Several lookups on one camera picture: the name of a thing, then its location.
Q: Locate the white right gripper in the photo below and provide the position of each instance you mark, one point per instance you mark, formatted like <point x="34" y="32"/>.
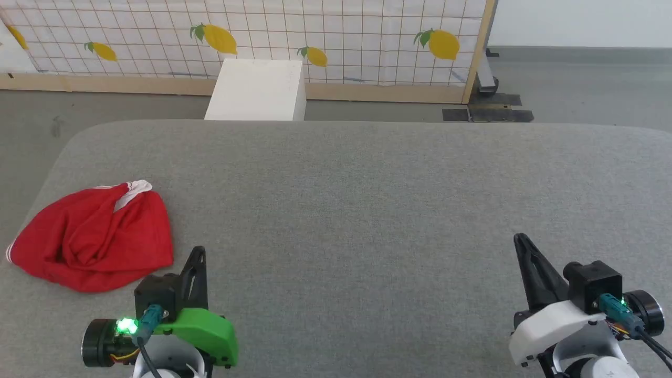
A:
<point x="551" y="325"/>

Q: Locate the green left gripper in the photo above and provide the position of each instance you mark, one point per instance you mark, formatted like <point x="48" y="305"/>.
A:
<point x="210" y="331"/>

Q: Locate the red and white sports jersey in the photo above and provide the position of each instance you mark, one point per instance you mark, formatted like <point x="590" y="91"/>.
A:
<point x="94" y="236"/>

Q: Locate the grey fabric sofa cushion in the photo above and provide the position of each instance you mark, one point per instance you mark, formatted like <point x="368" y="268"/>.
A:
<point x="367" y="210"/>

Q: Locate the long black floor tape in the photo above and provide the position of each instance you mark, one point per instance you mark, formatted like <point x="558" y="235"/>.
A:
<point x="455" y="115"/>

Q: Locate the short black floor tape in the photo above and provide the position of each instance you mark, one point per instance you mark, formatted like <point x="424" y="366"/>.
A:
<point x="496" y="99"/>

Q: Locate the white rectangular box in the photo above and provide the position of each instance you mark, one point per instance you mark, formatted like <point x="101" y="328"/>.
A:
<point x="257" y="89"/>

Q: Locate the grey metal partition stand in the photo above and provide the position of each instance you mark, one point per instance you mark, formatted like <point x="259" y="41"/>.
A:
<point x="485" y="79"/>

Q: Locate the white board panel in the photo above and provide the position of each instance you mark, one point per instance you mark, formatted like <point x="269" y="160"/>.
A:
<point x="10" y="58"/>

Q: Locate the lemon print grid sheet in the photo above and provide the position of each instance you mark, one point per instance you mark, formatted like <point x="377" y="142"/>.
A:
<point x="341" y="31"/>

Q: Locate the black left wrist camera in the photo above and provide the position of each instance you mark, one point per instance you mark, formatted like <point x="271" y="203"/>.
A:
<point x="155" y="294"/>

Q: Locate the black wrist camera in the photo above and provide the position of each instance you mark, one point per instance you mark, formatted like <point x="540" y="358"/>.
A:
<point x="593" y="286"/>
<point x="155" y="294"/>

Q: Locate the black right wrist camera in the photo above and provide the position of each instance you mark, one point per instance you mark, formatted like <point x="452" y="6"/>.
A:
<point x="593" y="286"/>

